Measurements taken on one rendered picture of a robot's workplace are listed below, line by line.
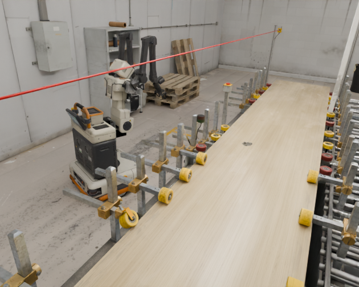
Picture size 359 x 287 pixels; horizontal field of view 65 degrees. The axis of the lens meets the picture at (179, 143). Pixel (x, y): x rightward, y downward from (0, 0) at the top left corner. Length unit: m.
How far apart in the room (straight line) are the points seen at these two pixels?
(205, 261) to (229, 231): 0.23
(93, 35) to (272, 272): 4.16
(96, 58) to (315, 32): 6.93
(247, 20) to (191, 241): 9.23
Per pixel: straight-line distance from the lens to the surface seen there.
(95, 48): 4.78
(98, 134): 2.74
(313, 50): 9.90
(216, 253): 1.35
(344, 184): 1.95
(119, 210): 1.44
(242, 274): 1.30
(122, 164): 3.22
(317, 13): 9.86
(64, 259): 2.64
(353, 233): 1.58
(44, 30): 4.13
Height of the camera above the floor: 1.88
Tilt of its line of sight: 26 degrees down
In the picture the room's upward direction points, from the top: 3 degrees clockwise
